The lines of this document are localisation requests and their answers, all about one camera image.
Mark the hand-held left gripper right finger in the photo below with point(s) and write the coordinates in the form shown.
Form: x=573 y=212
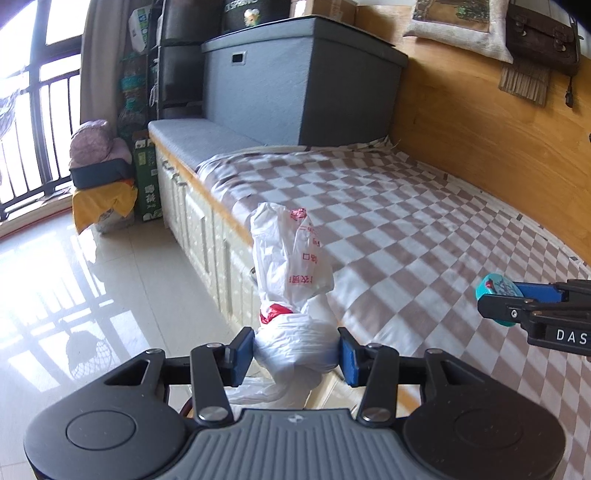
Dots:
x=352 y=357

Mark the black drawer unit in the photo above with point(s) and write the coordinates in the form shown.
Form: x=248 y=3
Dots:
x=182 y=69

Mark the grey seat cushion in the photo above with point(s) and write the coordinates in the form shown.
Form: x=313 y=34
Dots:
x=198 y=138

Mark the black printed box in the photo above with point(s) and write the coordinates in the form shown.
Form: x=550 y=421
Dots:
x=254 y=14

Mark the brown leather bag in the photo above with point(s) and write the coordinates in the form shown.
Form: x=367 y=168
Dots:
x=540 y=41

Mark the yellow cloth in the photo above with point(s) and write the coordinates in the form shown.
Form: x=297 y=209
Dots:
x=99 y=201

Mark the white sack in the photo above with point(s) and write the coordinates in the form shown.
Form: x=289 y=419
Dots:
x=115 y=221

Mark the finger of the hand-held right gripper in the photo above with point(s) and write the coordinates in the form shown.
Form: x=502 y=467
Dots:
x=508 y=309
x=535 y=290

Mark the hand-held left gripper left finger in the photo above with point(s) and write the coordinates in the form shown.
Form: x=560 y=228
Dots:
x=241 y=357

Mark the beige curtain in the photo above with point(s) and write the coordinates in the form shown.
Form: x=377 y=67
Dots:
x=99 y=60

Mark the checkered blanket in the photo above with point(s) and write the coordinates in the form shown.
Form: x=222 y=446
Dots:
x=415 y=221

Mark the white cabinet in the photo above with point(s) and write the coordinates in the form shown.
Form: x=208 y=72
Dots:
x=198 y=240

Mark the green carton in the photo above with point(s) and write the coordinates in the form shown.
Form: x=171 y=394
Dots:
x=148 y=180

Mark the white plastic bag red print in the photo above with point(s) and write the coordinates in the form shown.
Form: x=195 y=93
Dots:
x=286 y=277

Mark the tapestry pillow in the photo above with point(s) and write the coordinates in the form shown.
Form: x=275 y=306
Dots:
x=455 y=25

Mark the white and blue package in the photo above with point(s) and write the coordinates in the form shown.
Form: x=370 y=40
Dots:
x=140 y=30

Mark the black balcony railing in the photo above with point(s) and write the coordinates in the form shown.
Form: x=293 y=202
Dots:
x=41 y=152

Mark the grey storage box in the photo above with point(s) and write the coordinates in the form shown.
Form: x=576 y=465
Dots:
x=304 y=83

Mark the teal round lid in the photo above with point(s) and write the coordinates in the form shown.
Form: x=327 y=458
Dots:
x=496 y=284

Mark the black shelf rack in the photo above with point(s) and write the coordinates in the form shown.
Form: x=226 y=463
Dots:
x=138 y=92

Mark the dark flat case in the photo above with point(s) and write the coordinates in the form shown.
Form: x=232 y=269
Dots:
x=101 y=174

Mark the pink cloth bundle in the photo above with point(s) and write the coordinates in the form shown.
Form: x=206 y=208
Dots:
x=94 y=143

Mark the cardboard box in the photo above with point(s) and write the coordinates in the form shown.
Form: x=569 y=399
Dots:
x=323 y=9

